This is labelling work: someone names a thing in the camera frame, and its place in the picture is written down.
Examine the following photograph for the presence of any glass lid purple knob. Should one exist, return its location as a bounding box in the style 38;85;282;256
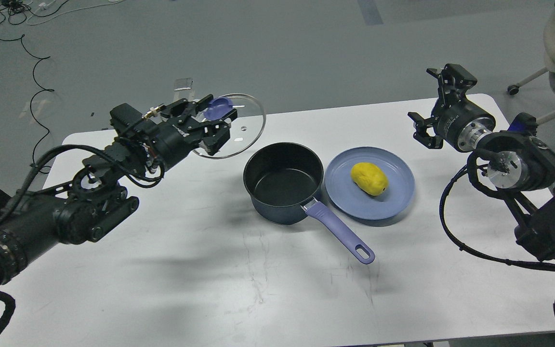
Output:
191;93;266;160

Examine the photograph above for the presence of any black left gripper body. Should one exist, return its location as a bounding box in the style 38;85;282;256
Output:
150;120;201;171

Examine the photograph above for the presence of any black floor cable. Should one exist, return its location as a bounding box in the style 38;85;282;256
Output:
0;0;68;174

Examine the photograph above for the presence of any dark blue saucepan purple handle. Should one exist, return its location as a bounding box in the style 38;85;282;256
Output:
243;142;376;265

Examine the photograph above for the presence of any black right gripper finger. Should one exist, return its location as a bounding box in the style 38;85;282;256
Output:
426;64;478;105
408;112;444;149

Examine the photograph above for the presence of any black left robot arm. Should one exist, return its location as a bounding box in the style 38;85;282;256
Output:
0;94;238;334

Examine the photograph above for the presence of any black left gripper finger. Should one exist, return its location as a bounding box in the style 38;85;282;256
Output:
186;109;238;156
159;94;214;127

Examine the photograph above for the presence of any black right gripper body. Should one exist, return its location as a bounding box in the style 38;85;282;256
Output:
431;99;496;152

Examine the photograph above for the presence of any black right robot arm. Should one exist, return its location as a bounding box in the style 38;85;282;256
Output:
408;64;555;340

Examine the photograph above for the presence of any white floor cable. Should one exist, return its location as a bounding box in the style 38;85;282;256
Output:
26;0;124;26

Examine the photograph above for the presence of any blue round plate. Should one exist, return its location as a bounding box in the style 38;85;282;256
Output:
324;147;415;221

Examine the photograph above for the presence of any small clear floor card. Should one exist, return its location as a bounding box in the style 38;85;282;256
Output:
172;78;193;92

